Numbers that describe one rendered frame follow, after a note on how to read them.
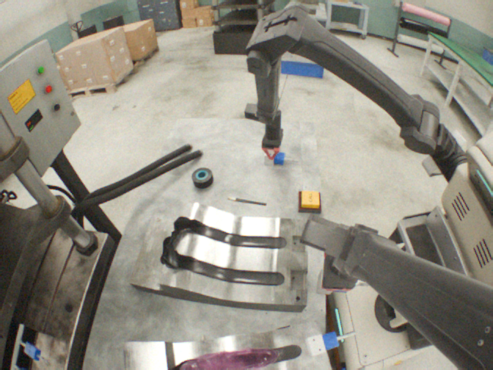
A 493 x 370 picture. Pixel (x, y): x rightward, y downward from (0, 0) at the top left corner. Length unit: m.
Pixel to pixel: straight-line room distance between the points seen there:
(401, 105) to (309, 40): 0.22
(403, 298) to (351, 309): 1.14
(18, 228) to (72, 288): 0.29
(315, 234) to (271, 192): 0.52
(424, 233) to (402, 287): 0.47
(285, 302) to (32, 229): 0.77
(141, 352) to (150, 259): 0.29
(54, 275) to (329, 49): 1.10
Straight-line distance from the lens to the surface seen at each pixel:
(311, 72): 3.65
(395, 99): 0.51
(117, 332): 0.84
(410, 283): 0.21
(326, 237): 0.43
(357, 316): 1.35
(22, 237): 0.90
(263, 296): 0.66
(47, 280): 1.11
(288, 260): 0.69
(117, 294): 0.87
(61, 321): 1.00
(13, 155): 0.71
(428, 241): 0.68
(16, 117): 0.89
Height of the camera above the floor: 1.52
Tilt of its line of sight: 49 degrees down
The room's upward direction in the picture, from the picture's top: 4 degrees counter-clockwise
